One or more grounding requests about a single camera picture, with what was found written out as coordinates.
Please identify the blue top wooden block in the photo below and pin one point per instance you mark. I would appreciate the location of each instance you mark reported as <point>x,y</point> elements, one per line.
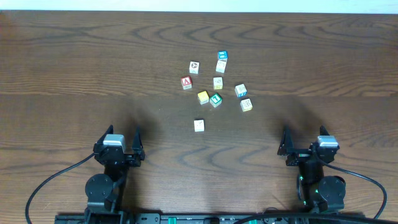
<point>222,55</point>

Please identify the blue sided wooden block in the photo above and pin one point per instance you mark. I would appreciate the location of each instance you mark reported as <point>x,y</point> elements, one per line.
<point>240,90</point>

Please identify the yellow top wooden block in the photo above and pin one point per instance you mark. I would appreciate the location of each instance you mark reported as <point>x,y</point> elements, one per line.
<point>203,97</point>

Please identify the soccer ball picture block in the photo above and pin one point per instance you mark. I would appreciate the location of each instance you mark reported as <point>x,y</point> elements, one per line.
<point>194,67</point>

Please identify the yellow sided picture block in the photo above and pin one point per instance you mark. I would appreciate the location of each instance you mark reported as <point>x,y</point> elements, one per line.
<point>217,83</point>

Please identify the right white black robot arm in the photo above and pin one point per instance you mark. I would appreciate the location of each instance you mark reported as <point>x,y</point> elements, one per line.
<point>323,194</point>

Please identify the red letter A block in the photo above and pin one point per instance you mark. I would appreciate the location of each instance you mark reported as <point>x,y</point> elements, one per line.
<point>186,82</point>

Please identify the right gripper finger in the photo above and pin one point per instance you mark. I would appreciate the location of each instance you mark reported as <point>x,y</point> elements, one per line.
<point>286,146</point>
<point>323,131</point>

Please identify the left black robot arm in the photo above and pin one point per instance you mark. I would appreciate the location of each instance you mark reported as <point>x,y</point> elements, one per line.
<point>105,191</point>

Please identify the gift picture wooden block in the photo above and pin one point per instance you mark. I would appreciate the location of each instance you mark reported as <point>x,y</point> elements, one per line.
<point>246,105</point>

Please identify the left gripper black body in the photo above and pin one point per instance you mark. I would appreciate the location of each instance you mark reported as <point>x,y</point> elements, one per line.
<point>130,158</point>

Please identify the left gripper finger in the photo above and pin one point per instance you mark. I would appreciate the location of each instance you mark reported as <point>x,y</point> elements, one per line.
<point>109,130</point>
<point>137,146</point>

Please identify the plain front wooden block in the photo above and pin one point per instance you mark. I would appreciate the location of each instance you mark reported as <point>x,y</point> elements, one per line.
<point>199,125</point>

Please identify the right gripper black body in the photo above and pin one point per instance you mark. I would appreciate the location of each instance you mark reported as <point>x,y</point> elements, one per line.
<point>301,155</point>

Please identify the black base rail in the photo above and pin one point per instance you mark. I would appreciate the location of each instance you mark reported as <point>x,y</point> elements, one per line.
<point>268,218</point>

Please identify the plain block beside blue block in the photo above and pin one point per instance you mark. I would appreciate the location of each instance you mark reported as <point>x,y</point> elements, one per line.
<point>221,66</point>

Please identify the green number 7 block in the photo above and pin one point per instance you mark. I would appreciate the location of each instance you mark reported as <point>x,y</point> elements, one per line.
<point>215,100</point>

